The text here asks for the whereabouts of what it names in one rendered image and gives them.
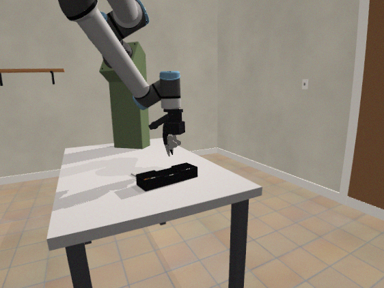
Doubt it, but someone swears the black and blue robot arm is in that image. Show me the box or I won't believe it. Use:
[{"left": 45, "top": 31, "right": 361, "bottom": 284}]
[{"left": 58, "top": 0, "right": 181, "bottom": 110}]

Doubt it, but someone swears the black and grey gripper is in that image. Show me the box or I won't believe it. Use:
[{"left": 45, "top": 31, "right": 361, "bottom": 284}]
[{"left": 163, "top": 109, "right": 185, "bottom": 156}]

